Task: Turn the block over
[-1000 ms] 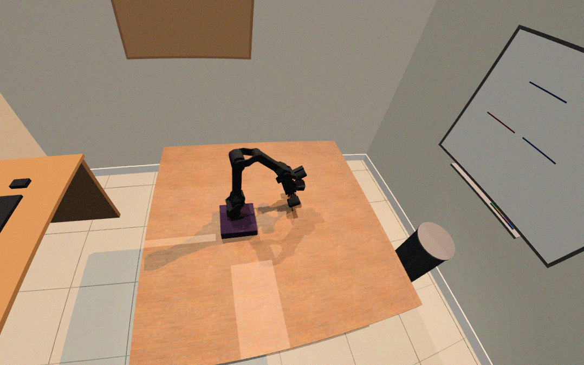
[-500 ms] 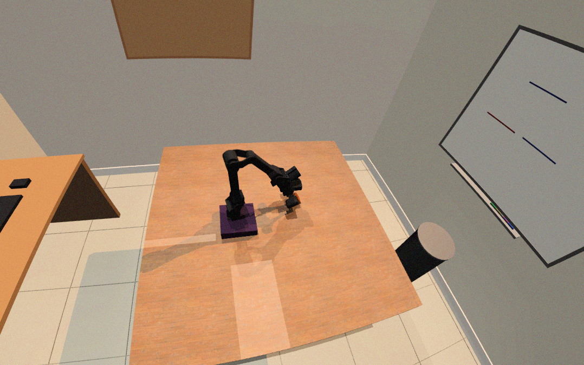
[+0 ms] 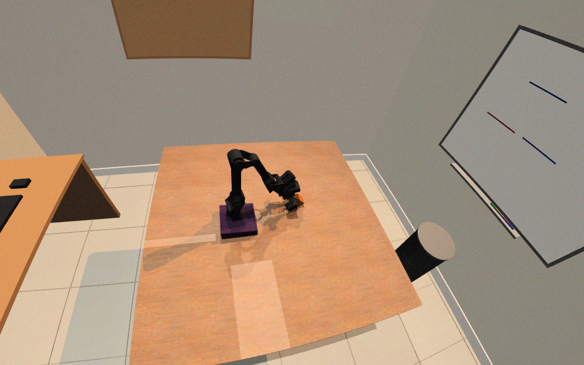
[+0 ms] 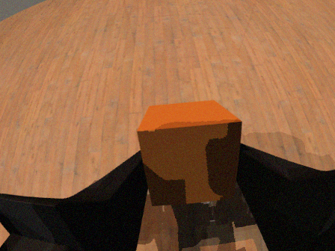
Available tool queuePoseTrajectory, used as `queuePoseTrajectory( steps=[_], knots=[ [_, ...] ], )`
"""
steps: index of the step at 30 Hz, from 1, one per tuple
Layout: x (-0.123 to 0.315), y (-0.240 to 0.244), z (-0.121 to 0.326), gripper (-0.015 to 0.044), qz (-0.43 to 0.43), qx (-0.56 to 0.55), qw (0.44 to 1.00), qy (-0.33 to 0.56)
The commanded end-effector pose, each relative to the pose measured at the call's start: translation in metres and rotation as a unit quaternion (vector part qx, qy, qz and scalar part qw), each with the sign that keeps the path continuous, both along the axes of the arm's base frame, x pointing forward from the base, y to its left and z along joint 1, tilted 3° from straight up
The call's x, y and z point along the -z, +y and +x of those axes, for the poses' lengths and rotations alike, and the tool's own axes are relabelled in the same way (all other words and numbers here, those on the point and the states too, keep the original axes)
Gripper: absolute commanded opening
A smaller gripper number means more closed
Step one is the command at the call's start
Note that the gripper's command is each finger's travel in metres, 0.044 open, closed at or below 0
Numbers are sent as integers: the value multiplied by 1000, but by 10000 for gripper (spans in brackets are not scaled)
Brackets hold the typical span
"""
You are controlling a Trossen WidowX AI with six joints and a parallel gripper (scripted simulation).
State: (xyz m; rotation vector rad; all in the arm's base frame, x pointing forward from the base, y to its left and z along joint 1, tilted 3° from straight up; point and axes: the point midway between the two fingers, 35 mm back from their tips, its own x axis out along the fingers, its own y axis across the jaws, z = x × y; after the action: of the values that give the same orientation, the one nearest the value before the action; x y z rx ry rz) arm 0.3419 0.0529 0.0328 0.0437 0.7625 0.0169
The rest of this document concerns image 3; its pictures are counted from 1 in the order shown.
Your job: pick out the orange block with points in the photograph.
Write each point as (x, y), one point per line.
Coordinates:
(299, 199)

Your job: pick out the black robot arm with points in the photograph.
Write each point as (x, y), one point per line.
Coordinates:
(236, 199)

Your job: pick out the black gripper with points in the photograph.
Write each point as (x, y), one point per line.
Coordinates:
(292, 204)

